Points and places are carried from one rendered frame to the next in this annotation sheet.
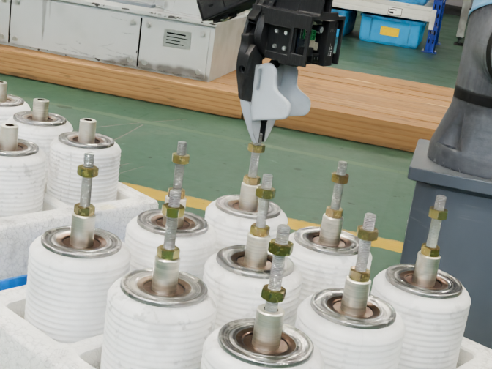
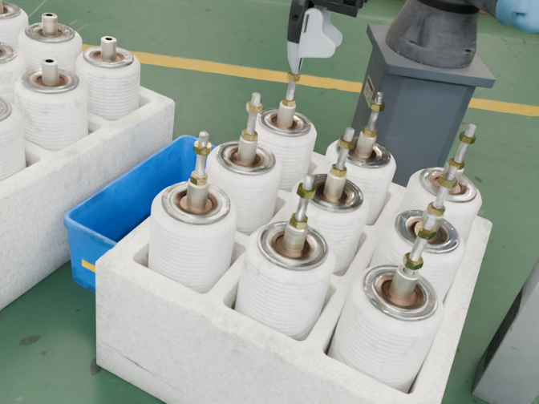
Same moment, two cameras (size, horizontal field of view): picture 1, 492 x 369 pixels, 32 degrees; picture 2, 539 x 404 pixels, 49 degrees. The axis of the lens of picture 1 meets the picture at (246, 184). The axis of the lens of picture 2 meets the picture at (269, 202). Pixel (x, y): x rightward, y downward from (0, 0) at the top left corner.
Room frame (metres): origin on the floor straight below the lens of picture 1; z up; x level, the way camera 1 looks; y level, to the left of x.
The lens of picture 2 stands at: (0.25, 0.27, 0.65)
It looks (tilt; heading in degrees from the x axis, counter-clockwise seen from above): 36 degrees down; 339
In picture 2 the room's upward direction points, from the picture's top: 12 degrees clockwise
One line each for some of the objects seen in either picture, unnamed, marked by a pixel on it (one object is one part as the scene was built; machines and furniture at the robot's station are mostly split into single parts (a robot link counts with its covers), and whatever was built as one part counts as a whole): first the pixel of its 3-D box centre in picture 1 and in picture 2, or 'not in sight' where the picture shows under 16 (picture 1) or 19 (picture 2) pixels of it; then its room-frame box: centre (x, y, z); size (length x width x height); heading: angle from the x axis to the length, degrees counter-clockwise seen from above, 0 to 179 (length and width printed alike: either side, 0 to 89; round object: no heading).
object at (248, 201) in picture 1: (249, 196); (285, 115); (0.95, -0.01, 0.26); 0.02 x 0.02 x 0.03
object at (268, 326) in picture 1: (268, 328); (403, 283); (0.61, -0.03, 0.26); 0.02 x 0.02 x 0.03
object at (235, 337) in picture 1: (265, 343); (399, 292); (0.61, -0.03, 0.25); 0.08 x 0.08 x 0.01
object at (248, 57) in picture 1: (255, 59); (301, 5); (0.93, 0.01, 0.42); 0.05 x 0.02 x 0.09; 147
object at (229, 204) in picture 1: (247, 207); (284, 123); (0.95, -0.01, 0.25); 0.08 x 0.08 x 0.01
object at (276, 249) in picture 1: (280, 247); (425, 230); (0.61, -0.03, 0.33); 0.02 x 0.02 x 0.01; 46
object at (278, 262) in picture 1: (277, 271); (419, 247); (0.61, -0.03, 0.31); 0.01 x 0.01 x 0.08
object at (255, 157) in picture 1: (253, 165); (290, 89); (0.95, -0.01, 0.30); 0.01 x 0.01 x 0.08
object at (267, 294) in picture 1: (273, 293); (413, 260); (0.61, -0.03, 0.29); 0.02 x 0.02 x 0.01; 46
